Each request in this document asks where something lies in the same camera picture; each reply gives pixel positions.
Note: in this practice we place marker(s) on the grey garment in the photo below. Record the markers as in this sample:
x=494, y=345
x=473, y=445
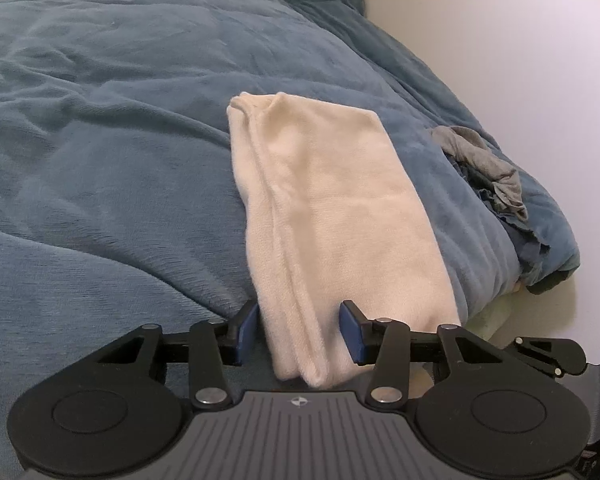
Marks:
x=485, y=160

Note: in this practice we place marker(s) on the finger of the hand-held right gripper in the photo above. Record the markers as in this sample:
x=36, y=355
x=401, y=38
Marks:
x=555, y=355

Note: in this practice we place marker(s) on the pale bed sheet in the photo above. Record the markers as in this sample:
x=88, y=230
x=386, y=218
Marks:
x=490, y=320

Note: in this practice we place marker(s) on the blue fleece blanket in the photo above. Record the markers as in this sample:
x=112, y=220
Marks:
x=105, y=135

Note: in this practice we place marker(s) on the cream knit vest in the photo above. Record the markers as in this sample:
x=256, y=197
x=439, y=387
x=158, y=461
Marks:
x=330, y=210

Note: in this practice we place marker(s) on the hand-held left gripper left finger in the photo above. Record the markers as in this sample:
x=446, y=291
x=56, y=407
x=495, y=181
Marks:
x=249, y=332

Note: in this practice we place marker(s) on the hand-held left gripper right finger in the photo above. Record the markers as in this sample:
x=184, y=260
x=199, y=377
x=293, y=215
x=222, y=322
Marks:
x=351, y=332

